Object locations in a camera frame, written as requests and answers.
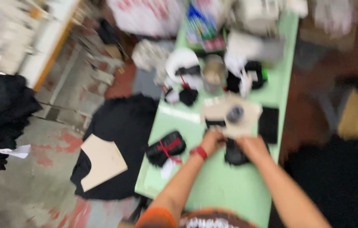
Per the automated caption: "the person's right hand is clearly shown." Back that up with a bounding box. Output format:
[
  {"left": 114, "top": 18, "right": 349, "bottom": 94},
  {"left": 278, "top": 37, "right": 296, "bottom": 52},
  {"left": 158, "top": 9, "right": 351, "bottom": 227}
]
[{"left": 235, "top": 134, "right": 271, "bottom": 163}]

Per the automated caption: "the person's left hand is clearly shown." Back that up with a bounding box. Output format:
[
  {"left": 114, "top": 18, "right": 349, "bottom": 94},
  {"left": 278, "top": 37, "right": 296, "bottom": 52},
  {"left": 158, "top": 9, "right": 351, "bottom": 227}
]
[{"left": 200, "top": 129, "right": 227, "bottom": 156}]

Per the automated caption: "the black fabric piece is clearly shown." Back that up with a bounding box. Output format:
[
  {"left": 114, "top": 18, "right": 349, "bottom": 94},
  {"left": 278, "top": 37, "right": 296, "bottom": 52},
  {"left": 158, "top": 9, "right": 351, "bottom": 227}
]
[{"left": 224, "top": 137, "right": 271, "bottom": 167}]

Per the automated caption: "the beige cardboard pattern piece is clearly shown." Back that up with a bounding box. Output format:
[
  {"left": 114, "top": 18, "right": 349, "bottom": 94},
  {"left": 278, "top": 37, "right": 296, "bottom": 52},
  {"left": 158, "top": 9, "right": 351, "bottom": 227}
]
[{"left": 200, "top": 94, "right": 264, "bottom": 139}]

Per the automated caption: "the red wristband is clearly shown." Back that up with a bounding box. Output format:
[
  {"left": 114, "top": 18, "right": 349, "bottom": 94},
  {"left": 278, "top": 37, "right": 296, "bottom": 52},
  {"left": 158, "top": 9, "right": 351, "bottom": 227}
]
[{"left": 189, "top": 146, "right": 208, "bottom": 161}]

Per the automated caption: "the flat black fabric rectangle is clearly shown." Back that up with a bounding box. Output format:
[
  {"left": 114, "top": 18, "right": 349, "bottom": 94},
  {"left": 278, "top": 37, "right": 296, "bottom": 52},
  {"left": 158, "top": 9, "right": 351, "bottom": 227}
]
[{"left": 258, "top": 107, "right": 280, "bottom": 145}]

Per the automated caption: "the small black fabric bundle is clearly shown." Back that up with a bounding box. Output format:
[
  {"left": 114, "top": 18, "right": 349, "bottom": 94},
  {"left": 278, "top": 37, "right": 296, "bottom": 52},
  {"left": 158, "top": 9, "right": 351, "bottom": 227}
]
[{"left": 178, "top": 88, "right": 199, "bottom": 107}]

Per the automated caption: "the black bundle with red ribbon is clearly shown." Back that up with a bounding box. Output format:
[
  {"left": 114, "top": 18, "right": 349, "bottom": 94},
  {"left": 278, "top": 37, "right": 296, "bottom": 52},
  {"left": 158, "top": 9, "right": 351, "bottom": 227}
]
[{"left": 145, "top": 130, "right": 186, "bottom": 168}]

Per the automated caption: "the white paper tag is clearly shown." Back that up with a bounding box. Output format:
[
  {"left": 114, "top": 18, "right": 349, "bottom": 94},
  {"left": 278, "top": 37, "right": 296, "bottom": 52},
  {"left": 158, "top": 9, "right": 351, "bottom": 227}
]
[{"left": 161, "top": 158, "right": 177, "bottom": 180}]

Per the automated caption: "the heap of black white fabric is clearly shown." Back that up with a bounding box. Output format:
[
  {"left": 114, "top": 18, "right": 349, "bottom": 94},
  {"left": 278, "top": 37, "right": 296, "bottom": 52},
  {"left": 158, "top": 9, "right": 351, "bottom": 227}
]
[{"left": 224, "top": 58, "right": 269, "bottom": 98}]

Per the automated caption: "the person's orange brown shirt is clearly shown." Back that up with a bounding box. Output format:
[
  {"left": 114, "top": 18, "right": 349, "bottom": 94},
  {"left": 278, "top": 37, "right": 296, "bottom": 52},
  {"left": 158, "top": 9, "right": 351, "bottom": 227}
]
[{"left": 135, "top": 207, "right": 259, "bottom": 228}]

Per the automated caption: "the round white bowl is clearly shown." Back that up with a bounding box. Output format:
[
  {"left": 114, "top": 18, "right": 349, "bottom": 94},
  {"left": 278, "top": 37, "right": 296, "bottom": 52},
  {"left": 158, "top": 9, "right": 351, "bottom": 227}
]
[{"left": 165, "top": 47, "right": 201, "bottom": 85}]

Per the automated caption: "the large black fabric pile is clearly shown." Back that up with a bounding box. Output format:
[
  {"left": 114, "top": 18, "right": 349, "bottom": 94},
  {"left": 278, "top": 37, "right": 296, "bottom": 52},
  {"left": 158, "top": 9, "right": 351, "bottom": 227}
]
[{"left": 70, "top": 94, "right": 160, "bottom": 201}]

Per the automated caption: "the grey white box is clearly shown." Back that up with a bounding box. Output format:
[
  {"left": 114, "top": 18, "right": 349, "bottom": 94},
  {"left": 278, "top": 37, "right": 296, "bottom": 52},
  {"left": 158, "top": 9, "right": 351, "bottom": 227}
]
[{"left": 226, "top": 29, "right": 284, "bottom": 63}]

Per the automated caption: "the black cloth mass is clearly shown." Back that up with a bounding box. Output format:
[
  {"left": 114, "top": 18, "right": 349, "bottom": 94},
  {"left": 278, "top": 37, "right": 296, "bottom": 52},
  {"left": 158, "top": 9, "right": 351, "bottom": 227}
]
[{"left": 268, "top": 134, "right": 358, "bottom": 228}]

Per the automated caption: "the patterned white cloth bag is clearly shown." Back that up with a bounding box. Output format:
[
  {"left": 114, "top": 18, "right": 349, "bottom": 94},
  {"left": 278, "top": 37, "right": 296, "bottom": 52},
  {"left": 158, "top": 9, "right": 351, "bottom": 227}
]
[{"left": 131, "top": 39, "right": 170, "bottom": 85}]

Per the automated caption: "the colourful printed package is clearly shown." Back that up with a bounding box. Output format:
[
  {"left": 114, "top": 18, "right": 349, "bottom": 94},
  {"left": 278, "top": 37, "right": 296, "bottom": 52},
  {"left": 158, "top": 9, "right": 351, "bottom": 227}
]
[{"left": 185, "top": 0, "right": 228, "bottom": 52}]

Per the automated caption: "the large beige cardboard pattern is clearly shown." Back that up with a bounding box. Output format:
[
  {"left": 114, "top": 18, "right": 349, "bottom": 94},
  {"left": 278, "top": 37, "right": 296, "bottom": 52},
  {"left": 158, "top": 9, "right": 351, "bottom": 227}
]
[{"left": 80, "top": 133, "right": 128, "bottom": 193}]

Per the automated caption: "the white sewing machine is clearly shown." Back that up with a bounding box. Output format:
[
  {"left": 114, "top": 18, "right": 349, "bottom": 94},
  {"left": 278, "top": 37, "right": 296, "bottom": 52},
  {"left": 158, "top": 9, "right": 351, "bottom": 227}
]
[{"left": 234, "top": 0, "right": 281, "bottom": 33}]

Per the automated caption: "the white red printed plastic bag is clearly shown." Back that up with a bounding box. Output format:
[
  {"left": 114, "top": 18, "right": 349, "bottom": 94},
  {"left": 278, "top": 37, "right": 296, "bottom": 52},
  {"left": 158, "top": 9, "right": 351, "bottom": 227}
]
[{"left": 107, "top": 0, "right": 185, "bottom": 37}]

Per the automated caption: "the white cloth bundle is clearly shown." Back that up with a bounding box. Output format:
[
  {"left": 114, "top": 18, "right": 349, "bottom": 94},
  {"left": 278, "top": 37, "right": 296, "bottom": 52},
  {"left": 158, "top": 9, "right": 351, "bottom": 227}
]
[{"left": 311, "top": 0, "right": 358, "bottom": 36}]

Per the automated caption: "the white paper sheet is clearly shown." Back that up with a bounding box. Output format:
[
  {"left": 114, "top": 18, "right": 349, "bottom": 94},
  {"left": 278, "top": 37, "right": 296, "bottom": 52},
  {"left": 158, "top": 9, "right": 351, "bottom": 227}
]
[{"left": 0, "top": 143, "right": 32, "bottom": 159}]

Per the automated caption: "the white shelf unit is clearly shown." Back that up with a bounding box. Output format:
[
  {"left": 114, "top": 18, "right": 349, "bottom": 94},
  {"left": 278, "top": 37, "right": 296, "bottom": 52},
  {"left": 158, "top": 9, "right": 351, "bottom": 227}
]
[{"left": 0, "top": 0, "right": 82, "bottom": 91}]

